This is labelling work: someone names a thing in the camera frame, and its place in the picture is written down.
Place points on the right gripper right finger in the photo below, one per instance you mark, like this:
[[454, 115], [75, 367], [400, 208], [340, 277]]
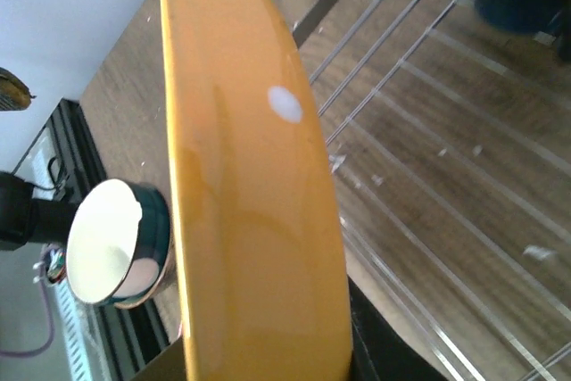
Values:
[[379, 353]]

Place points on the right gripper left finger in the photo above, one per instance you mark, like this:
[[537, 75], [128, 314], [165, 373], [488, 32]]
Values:
[[169, 365]]

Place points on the orange scalloped plate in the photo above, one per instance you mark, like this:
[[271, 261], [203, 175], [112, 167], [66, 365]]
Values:
[[261, 269]]

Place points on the light blue slotted strip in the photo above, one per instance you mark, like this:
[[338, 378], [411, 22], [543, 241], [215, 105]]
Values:
[[81, 362]]

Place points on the white upturned bowl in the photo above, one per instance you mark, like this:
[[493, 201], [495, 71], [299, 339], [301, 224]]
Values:
[[118, 242]]

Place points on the black aluminium frame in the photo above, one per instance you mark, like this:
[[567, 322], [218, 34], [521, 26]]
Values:
[[64, 165]]

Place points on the wire dish rack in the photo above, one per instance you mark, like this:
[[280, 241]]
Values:
[[450, 148]]

